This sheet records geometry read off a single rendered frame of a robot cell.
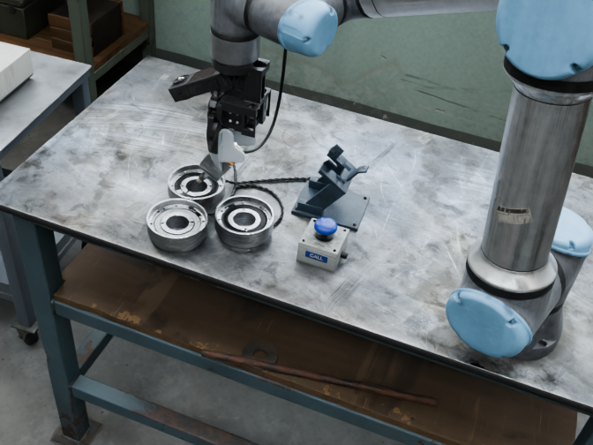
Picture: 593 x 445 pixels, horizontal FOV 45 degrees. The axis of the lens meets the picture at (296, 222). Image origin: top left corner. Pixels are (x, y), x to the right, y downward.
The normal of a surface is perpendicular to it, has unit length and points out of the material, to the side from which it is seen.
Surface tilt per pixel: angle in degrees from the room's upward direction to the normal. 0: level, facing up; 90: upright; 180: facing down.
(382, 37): 90
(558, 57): 80
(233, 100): 0
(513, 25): 83
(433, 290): 0
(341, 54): 90
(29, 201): 0
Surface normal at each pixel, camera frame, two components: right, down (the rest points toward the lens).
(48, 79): 0.08, -0.75
